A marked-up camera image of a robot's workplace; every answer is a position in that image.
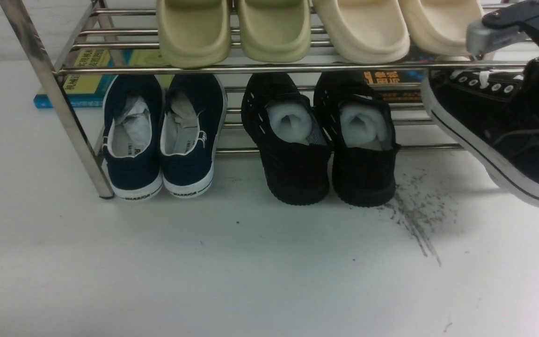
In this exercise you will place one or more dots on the black mesh shoe right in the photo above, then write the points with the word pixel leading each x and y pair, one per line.
pixel 359 123

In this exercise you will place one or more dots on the stainless steel shoe rack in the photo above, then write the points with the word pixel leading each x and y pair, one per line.
pixel 95 21

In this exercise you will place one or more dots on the navy slip-on shoe right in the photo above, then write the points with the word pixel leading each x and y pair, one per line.
pixel 193 117

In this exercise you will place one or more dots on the navy slip-on shoe left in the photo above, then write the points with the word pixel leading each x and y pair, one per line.
pixel 132 107

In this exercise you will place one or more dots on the cream slipper right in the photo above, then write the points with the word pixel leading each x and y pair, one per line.
pixel 439 26

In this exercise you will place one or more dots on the navy slip-on shoe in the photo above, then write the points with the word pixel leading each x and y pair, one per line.
pixel 193 117
pixel 132 107

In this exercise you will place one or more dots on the black mesh shoe left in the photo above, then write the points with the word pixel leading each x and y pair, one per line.
pixel 293 147

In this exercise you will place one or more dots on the black mesh shoe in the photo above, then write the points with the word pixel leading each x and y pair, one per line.
pixel 293 147
pixel 359 123

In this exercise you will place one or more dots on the olive green slipper right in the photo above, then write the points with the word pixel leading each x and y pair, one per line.
pixel 274 31

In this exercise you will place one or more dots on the olive green slipper left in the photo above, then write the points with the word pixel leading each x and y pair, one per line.
pixel 194 33

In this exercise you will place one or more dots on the black canvas sneaker white laces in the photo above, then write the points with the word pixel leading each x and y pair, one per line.
pixel 479 110

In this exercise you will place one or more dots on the cream slipper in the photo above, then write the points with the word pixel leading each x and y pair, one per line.
pixel 365 31
pixel 439 26

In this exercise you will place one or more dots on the olive green slipper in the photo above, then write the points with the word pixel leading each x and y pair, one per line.
pixel 194 33
pixel 274 31

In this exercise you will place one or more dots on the yellow blue book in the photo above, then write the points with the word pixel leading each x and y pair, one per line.
pixel 88 91

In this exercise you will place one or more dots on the cream slipper left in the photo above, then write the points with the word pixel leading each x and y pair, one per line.
pixel 365 31

